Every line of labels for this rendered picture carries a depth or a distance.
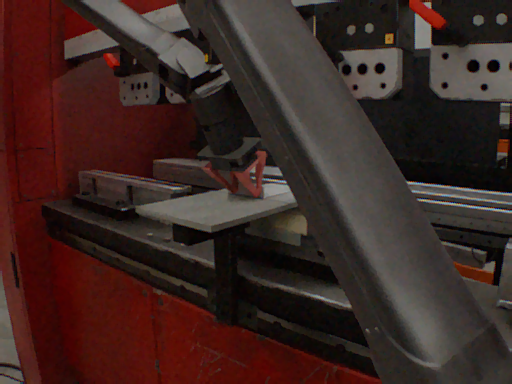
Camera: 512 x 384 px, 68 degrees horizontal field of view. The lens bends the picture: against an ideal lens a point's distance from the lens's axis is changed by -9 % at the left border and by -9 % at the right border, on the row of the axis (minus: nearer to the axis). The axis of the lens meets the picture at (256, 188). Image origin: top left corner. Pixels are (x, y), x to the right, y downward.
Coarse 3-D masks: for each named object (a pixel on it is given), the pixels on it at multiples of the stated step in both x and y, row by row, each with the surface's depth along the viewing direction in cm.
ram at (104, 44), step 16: (128, 0) 100; (144, 0) 96; (160, 0) 92; (304, 0) 68; (320, 0) 66; (80, 16) 117; (64, 32) 125; (80, 32) 118; (80, 48) 119; (96, 48) 113; (112, 48) 110
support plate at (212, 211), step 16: (208, 192) 80; (224, 192) 80; (144, 208) 66; (160, 208) 66; (176, 208) 66; (192, 208) 66; (208, 208) 66; (224, 208) 66; (240, 208) 66; (256, 208) 66; (272, 208) 66; (288, 208) 69; (192, 224) 58; (208, 224) 56; (224, 224) 58
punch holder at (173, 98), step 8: (176, 32) 90; (184, 32) 88; (192, 40) 87; (200, 48) 86; (208, 48) 84; (208, 56) 84; (216, 56) 85; (208, 64) 85; (216, 64) 86; (168, 88) 94; (168, 96) 94; (176, 96) 92
